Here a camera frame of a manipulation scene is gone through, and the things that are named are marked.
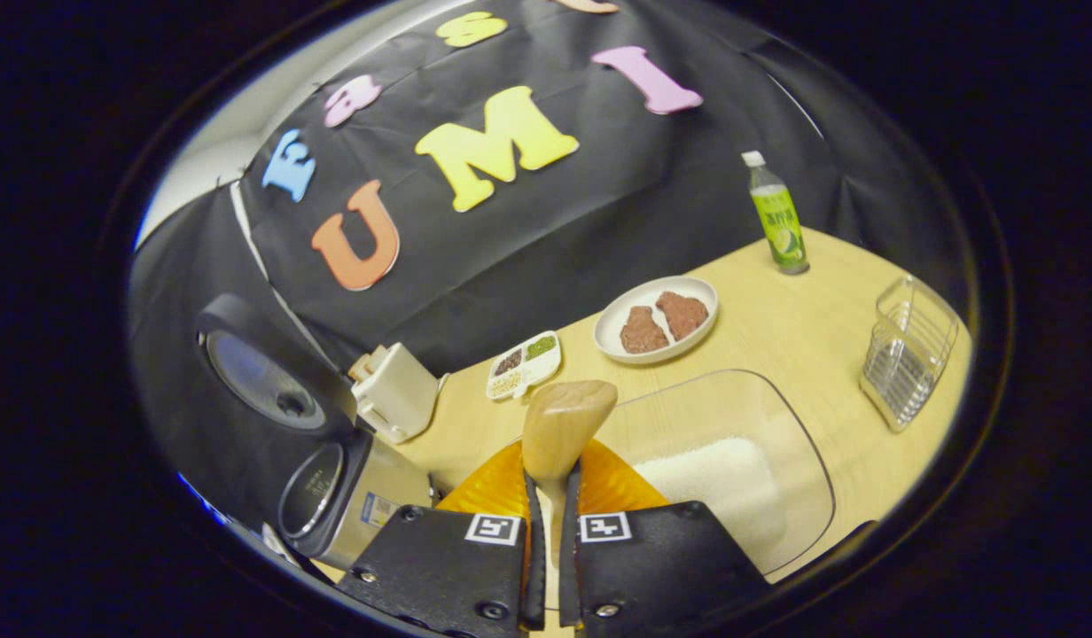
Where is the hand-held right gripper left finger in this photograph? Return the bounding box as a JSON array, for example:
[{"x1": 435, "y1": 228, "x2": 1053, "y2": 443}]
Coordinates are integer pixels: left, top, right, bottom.
[{"x1": 336, "y1": 441, "x2": 547, "y2": 638}]

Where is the brown meat piece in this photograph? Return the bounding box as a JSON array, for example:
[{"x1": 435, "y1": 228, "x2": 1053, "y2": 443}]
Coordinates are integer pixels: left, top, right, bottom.
[
  {"x1": 619, "y1": 306, "x2": 671, "y2": 355},
  {"x1": 655, "y1": 291, "x2": 710, "y2": 341}
]

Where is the white toaster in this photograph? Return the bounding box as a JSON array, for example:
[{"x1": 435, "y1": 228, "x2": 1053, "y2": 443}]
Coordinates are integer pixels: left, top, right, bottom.
[{"x1": 348, "y1": 342, "x2": 442, "y2": 445}]

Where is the green tea bottle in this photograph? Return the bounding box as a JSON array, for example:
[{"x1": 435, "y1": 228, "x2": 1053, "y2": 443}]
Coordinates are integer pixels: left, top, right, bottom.
[{"x1": 741, "y1": 150, "x2": 811, "y2": 276}]

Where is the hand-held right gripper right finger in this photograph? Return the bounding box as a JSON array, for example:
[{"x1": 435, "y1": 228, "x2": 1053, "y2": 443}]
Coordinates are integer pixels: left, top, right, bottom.
[{"x1": 559, "y1": 439, "x2": 773, "y2": 638}]

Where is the clear tray of rice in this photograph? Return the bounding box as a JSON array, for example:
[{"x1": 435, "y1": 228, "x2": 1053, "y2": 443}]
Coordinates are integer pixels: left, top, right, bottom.
[{"x1": 590, "y1": 368, "x2": 837, "y2": 586}]

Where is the wooden spoon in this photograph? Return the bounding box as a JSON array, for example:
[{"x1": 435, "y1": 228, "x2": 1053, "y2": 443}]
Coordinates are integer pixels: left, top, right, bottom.
[{"x1": 521, "y1": 380, "x2": 620, "y2": 568}]

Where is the black backdrop cloth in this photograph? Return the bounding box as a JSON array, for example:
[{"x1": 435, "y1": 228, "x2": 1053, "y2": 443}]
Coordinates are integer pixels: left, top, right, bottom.
[{"x1": 129, "y1": 0, "x2": 972, "y2": 524}]

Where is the white round plate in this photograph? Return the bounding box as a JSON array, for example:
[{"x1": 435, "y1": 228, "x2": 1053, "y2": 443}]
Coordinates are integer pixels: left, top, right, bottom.
[{"x1": 593, "y1": 276, "x2": 720, "y2": 365}]

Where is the white compartment seasoning dish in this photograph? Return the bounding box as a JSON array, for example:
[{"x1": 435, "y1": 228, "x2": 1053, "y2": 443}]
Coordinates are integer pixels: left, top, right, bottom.
[{"x1": 486, "y1": 331, "x2": 563, "y2": 401}]

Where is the black and silver rice cooker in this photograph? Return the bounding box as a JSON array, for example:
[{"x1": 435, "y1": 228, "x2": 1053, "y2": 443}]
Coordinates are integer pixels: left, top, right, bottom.
[{"x1": 196, "y1": 294, "x2": 436, "y2": 572}]

